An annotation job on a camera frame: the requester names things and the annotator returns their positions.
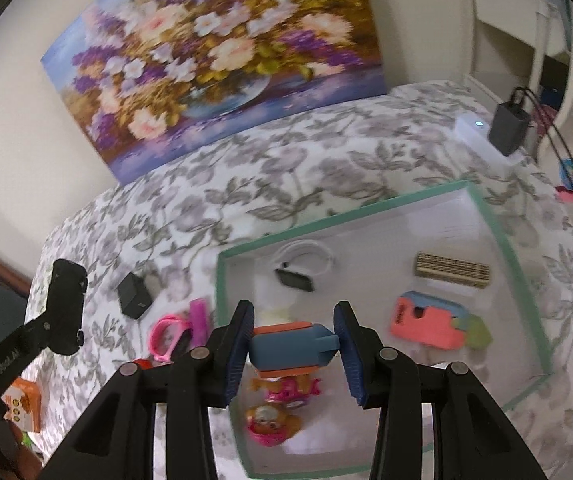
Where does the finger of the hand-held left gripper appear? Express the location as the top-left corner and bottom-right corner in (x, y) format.
(48, 258), (88, 357)

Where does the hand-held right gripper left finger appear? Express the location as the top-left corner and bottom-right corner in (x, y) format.
(39, 300), (257, 480)

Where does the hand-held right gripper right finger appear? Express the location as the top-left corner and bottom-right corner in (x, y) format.
(333, 301), (550, 480)

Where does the orange blue toy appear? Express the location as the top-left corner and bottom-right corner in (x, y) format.
(248, 321), (340, 380)

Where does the pink yellow small toy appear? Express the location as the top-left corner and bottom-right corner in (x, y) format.
(244, 405), (302, 448)
(251, 377), (322, 406)

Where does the white ring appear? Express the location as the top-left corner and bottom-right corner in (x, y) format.
(275, 241), (335, 276)

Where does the shallow green-rimmed box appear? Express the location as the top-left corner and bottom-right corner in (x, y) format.
(215, 180), (555, 478)

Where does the gold patterned rectangular case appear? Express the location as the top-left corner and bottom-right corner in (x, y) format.
(413, 251), (492, 291)

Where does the orange box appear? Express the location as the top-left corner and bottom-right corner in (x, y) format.
(4, 379), (42, 433)

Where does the cream hair claw clip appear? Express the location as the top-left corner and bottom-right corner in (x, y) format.
(256, 305), (297, 328)

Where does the magenta comb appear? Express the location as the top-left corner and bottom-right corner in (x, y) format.
(190, 299), (208, 341)

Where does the black cube charger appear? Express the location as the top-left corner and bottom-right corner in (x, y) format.
(117, 272), (150, 318)

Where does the coral blue green toy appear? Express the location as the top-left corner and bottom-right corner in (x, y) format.
(389, 290), (492, 351)

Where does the white power strip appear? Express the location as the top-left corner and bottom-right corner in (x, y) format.
(454, 114), (525, 171)

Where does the black power adapter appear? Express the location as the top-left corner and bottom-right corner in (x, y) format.
(488, 86), (532, 157)

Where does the floral canvas painting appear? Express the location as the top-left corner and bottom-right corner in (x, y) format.
(40, 0), (386, 186)

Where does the white wooden furniture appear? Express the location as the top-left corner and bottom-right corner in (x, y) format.
(461, 0), (573, 126)

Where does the pink wrist strap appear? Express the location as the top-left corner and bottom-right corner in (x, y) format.
(150, 314), (190, 363)

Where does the black cable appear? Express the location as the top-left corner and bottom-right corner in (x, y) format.
(521, 87), (573, 241)

